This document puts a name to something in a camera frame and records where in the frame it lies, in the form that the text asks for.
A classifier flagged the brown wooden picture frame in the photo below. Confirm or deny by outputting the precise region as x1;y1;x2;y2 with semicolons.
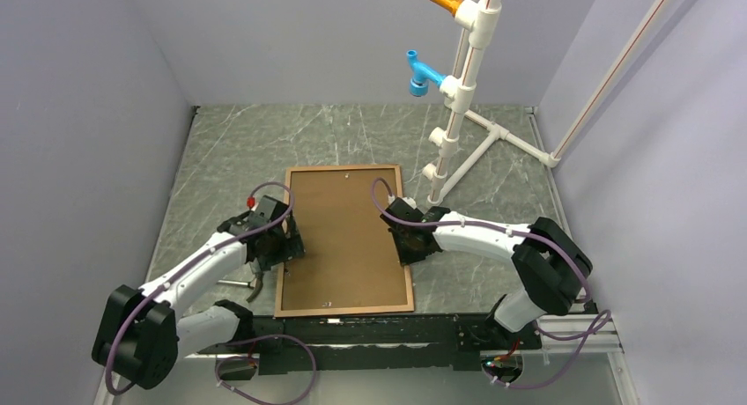
273;164;417;320

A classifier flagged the brown cardboard backing board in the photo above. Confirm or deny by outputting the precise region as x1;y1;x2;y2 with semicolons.
281;168;410;312

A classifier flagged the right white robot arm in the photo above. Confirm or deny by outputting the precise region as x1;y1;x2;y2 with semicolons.
381;197;593;348

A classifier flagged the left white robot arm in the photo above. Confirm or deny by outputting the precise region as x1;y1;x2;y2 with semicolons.
92;195;305;389

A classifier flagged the small claw hammer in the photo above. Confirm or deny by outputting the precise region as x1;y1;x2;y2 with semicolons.
217;272;264;303

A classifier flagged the white pvc pipe stand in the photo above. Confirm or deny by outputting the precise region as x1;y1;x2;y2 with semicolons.
421;0;684;208

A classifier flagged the blue pipe fitting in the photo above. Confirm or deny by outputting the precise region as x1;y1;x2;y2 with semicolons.
406;49;446;97

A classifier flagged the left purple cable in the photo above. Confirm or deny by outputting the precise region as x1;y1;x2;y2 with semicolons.
103;181;319;405

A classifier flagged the purple cable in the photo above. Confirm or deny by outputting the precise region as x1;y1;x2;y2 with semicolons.
103;181;319;405
369;177;614;392

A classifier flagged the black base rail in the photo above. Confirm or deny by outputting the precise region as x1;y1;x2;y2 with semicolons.
197;313;542;375

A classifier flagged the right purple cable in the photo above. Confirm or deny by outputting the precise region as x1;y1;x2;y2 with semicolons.
369;177;614;392

